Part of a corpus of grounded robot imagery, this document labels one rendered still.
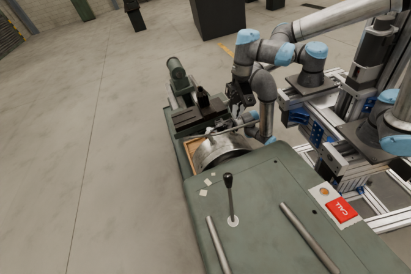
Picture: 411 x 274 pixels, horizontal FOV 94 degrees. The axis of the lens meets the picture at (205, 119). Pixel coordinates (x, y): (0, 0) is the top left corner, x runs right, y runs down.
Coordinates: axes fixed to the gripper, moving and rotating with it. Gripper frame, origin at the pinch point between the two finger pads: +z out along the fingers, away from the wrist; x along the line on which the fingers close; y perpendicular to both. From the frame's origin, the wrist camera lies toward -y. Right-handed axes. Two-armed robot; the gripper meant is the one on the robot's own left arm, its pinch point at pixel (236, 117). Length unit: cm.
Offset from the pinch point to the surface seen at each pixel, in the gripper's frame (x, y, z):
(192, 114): 4, 58, 39
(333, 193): -16.2, -40.1, 4.6
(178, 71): 4, 108, 25
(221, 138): 5.3, 1.0, 12.2
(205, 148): 13.6, 0.6, 16.2
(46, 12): 495, 1394, 184
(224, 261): 23, -44, 13
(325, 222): -8.2, -46.2, 6.8
